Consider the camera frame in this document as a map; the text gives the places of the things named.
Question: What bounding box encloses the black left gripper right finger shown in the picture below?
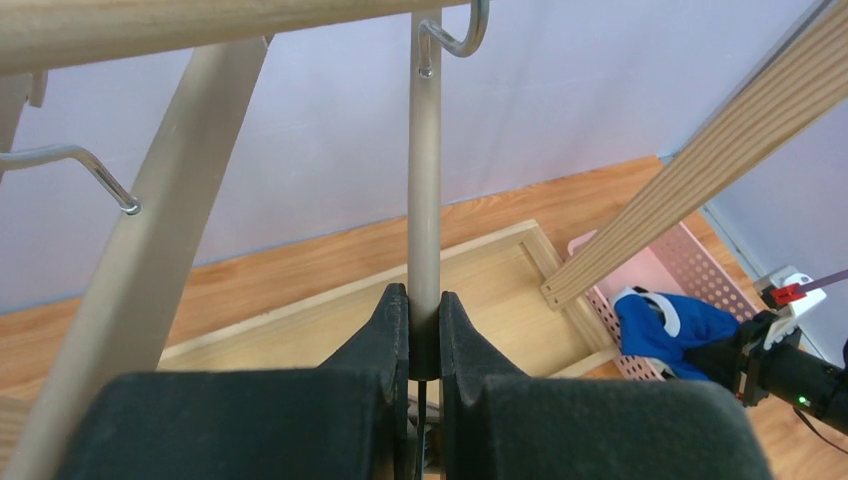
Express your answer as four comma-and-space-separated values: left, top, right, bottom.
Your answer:
439, 292, 772, 479

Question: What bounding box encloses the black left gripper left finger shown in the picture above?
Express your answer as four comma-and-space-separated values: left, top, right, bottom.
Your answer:
57, 283, 409, 479

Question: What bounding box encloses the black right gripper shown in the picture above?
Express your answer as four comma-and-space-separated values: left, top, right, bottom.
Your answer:
684, 311, 776, 406

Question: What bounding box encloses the blue underwear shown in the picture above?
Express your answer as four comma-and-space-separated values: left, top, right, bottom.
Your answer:
610, 287, 739, 381

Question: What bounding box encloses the beige clip hanger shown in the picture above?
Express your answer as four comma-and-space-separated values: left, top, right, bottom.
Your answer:
1, 70, 48, 153
4, 37, 270, 479
405, 0, 492, 480

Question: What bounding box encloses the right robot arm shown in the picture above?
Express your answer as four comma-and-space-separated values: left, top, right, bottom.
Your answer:
684, 311, 847, 434

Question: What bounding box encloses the pink perforated plastic basket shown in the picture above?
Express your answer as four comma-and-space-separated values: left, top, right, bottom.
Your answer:
556, 223, 760, 381

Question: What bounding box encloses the wooden clothes rack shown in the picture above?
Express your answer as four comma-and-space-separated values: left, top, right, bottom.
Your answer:
0, 0, 848, 480

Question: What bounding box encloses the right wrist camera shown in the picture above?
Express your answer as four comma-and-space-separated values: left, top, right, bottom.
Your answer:
754, 265, 827, 351

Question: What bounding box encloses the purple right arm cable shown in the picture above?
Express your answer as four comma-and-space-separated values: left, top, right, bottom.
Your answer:
798, 268, 848, 293

